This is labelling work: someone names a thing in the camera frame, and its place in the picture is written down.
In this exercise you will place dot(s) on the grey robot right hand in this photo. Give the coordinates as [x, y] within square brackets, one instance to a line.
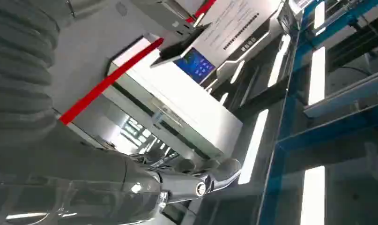
[67, 180]

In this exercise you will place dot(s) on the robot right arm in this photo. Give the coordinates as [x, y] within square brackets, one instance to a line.
[18, 62]

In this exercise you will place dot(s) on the red barrier belt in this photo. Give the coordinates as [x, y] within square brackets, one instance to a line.
[98, 88]

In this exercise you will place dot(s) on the grey kiosk stand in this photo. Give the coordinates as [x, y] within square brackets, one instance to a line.
[89, 46]

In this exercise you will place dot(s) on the white machine cabinet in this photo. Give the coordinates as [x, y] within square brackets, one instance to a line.
[182, 102]

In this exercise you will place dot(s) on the kiosk with blue screen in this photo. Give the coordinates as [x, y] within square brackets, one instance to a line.
[238, 28]

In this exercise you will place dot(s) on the blue metal frame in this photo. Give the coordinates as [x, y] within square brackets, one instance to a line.
[288, 146]

